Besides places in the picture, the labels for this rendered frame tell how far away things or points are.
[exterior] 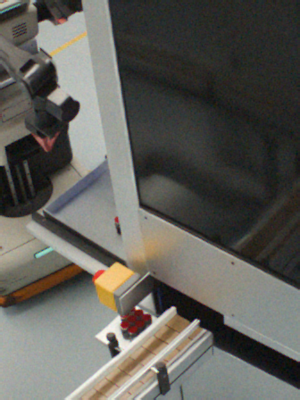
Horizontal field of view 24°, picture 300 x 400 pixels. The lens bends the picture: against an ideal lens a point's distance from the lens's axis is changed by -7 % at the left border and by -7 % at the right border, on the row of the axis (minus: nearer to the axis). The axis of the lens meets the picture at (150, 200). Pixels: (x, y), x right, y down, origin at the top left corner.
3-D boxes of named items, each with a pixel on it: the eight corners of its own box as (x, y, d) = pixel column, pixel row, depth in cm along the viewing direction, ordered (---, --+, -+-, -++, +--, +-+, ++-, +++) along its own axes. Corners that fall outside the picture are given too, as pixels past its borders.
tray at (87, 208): (212, 215, 184) (211, 204, 181) (141, 279, 171) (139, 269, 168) (112, 164, 202) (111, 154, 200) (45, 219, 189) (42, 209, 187)
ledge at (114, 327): (179, 334, 159) (179, 329, 158) (141, 369, 152) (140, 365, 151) (133, 308, 167) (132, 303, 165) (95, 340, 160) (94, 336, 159)
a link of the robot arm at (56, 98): (43, 56, 158) (16, 80, 156) (75, 73, 153) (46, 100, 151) (56, 86, 168) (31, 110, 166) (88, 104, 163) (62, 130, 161)
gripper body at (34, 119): (50, 142, 167) (48, 118, 162) (23, 124, 172) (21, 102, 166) (70, 128, 171) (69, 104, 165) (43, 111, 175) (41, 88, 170)
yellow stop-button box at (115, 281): (145, 297, 156) (142, 275, 151) (123, 317, 152) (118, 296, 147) (120, 282, 160) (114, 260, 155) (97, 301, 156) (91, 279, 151)
